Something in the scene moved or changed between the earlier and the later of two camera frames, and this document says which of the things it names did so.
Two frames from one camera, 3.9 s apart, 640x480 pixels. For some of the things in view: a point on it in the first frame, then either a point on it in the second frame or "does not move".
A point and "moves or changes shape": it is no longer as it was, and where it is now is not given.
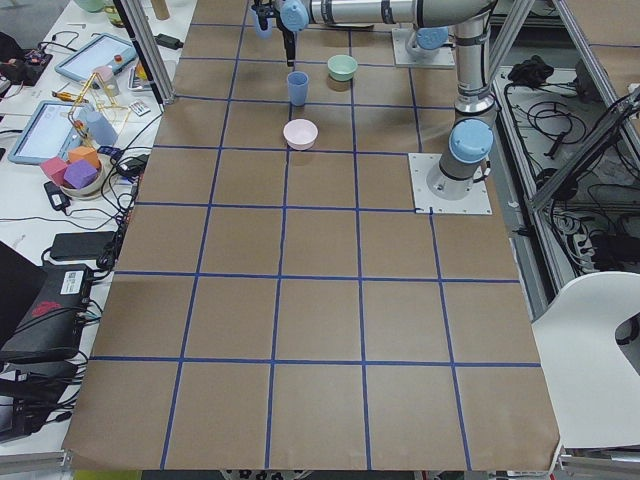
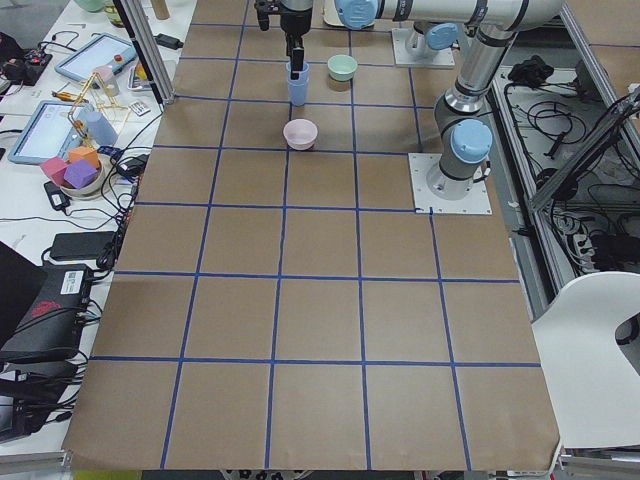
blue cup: (264, 33) -> (298, 90)
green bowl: (341, 67) does not move
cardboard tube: (161, 9) does not move
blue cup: (298, 82) moves or changes shape
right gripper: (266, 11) does not move
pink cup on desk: (105, 71) does not move
